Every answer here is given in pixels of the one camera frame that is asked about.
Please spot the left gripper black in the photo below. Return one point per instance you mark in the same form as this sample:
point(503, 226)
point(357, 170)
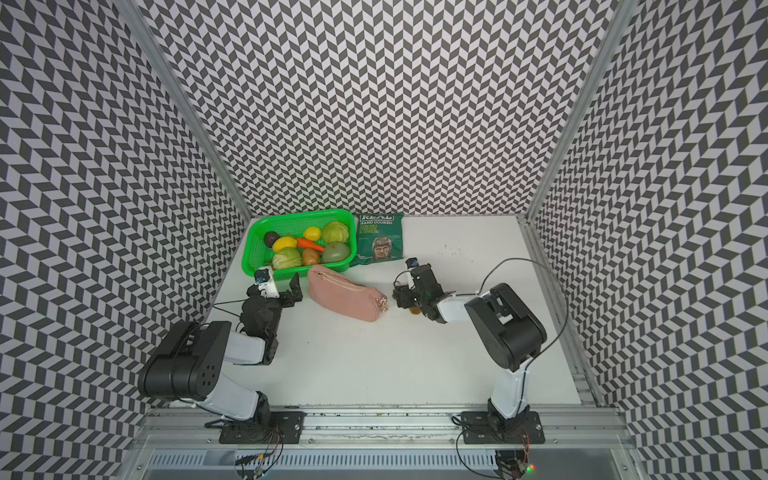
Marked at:
point(289, 301)

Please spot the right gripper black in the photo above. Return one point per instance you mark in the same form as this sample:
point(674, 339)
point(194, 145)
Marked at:
point(401, 294)

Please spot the pink corduroy bag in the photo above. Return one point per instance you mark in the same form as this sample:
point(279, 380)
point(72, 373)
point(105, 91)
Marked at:
point(336, 293)

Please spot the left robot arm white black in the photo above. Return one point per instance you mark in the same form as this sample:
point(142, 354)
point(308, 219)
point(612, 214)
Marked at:
point(187, 365)

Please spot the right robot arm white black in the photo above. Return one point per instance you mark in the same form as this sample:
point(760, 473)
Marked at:
point(510, 332)

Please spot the light green toy lettuce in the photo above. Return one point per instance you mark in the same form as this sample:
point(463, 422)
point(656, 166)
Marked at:
point(287, 258)

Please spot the brown toy potato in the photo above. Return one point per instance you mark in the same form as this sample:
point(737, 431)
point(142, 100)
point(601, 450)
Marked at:
point(311, 257)

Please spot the yellow toy pepper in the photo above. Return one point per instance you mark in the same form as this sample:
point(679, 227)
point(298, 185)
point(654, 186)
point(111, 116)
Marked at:
point(283, 243)

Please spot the green plastic basket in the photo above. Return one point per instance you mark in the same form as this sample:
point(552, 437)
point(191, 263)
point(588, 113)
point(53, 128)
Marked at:
point(256, 255)

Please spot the orange toy carrot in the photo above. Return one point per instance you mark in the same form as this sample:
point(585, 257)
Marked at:
point(306, 244)

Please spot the dark toy avocado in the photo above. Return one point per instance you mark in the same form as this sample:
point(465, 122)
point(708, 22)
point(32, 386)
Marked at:
point(270, 238)

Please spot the green toy mango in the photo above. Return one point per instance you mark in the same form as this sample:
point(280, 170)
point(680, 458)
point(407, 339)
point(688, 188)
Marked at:
point(335, 252)

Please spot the yellow toy lemon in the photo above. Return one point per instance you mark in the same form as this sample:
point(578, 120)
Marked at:
point(312, 234)

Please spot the green crisps packet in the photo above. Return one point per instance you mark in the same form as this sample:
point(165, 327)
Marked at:
point(379, 238)

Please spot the green toy cabbage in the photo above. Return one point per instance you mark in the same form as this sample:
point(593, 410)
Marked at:
point(335, 232)

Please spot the left base wiring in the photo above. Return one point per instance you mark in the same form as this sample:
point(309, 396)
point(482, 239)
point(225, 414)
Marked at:
point(261, 459)

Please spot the base wiring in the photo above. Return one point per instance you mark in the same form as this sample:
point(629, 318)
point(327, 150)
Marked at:
point(498, 459)
point(261, 459)

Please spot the right base wiring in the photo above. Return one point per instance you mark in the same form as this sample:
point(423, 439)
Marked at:
point(498, 459)

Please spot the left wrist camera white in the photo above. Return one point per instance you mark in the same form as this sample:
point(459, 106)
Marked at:
point(264, 283)

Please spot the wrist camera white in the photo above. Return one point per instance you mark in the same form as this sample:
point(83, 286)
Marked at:
point(410, 263)
point(264, 283)

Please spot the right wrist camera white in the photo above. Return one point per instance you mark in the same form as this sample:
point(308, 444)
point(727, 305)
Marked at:
point(410, 263)

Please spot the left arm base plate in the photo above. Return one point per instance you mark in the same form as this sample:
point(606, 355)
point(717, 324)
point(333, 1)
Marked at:
point(284, 427)

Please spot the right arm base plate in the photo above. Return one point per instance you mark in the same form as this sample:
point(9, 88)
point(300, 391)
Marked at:
point(480, 427)

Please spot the aluminium front rail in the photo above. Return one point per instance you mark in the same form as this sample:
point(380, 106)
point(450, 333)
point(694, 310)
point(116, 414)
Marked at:
point(378, 427)

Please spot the left corner aluminium post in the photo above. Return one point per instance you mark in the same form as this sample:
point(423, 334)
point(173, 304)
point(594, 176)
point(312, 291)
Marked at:
point(134, 19)

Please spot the corner aluminium post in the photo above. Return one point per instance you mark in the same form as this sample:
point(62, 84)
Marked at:
point(616, 28)
point(134, 19)

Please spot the right corner aluminium post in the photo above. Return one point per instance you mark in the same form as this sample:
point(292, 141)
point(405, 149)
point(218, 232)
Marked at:
point(616, 28)

